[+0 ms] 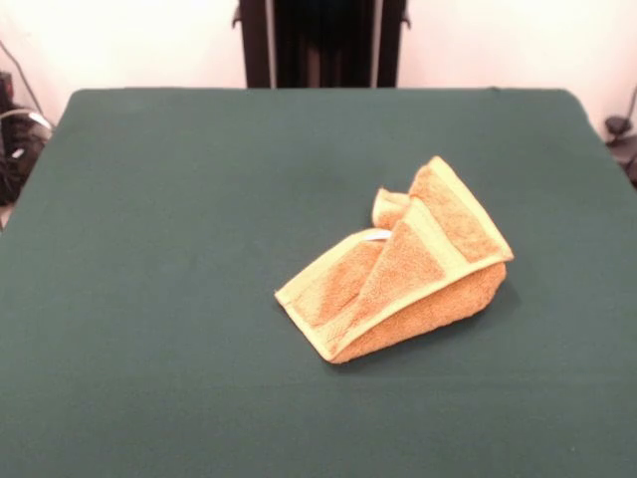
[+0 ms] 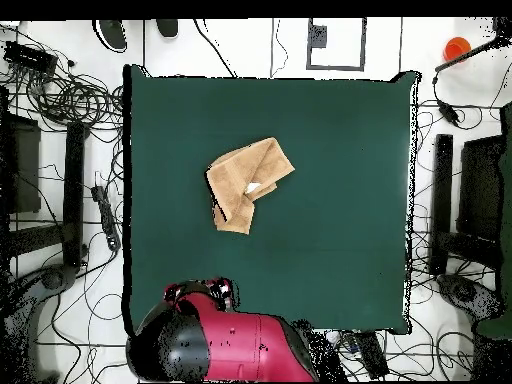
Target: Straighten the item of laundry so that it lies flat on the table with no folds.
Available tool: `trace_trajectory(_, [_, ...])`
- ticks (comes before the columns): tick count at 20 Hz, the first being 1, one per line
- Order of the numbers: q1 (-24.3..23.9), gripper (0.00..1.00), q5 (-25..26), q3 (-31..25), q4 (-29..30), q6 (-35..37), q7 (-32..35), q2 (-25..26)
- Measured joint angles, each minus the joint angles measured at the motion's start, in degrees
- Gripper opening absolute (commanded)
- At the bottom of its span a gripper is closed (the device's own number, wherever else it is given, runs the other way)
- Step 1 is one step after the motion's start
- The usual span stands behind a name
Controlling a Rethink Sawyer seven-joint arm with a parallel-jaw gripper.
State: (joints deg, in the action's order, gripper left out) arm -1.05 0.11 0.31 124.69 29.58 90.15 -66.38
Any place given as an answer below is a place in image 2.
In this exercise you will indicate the grey stand base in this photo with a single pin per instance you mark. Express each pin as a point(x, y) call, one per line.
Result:
point(52, 278)
point(464, 292)

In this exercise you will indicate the small dark shoe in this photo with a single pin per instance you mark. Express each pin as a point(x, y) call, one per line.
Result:
point(167, 27)

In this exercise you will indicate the grey square floor frame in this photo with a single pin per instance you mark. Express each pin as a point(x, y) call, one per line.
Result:
point(336, 67)

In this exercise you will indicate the black power strip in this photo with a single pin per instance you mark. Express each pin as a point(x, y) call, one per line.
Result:
point(107, 216)
point(372, 354)

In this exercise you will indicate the large dark shoe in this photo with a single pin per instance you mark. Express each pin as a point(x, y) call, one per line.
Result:
point(112, 34)

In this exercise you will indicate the orange cup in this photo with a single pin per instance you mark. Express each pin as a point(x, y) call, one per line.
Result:
point(456, 48)

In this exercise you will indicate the black electronics box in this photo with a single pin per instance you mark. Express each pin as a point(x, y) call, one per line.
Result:
point(30, 58)

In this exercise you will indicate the dark box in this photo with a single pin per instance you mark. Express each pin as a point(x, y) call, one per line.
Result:
point(480, 184)
point(26, 168)

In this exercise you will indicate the tan terry towel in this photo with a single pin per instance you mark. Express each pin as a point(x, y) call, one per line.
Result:
point(240, 168)

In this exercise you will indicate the black rod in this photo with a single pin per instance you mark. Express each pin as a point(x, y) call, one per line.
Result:
point(464, 56)

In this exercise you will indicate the dark green table cloth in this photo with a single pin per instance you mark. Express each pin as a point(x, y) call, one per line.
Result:
point(340, 200)

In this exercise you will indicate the black stand bar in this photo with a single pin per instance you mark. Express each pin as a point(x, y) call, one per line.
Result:
point(443, 192)
point(74, 192)

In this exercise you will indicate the black power adapter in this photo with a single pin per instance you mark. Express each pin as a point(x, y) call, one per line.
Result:
point(448, 112)

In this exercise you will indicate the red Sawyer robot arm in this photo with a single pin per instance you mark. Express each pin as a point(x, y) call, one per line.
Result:
point(240, 344)

